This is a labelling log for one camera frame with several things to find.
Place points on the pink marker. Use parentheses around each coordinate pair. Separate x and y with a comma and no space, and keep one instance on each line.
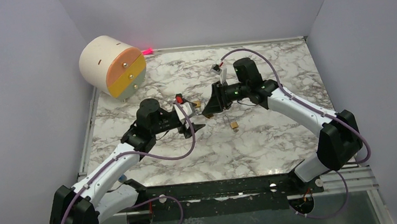
(147,52)

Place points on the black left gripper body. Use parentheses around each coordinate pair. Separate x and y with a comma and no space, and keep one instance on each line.
(182,128)

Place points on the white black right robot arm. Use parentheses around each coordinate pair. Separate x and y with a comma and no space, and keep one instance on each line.
(337,132)

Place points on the brass padlock with key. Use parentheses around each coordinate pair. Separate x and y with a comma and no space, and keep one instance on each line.
(196,104)

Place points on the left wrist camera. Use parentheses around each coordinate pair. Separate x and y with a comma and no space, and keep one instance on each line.
(183,108)

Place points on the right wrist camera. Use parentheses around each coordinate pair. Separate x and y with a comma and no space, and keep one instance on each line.
(220,71)

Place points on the round cream drawer box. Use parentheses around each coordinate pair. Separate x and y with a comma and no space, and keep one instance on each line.
(113,67)

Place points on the small brass padlock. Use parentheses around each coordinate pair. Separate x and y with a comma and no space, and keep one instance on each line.
(232,124)

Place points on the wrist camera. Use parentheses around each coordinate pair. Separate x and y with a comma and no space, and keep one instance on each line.
(220,71)
(183,108)

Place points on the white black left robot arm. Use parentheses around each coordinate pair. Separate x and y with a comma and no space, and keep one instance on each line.
(89,201)

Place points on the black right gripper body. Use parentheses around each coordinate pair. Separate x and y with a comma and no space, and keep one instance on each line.
(220,93)

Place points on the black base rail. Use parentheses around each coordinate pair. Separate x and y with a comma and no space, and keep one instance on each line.
(202,199)

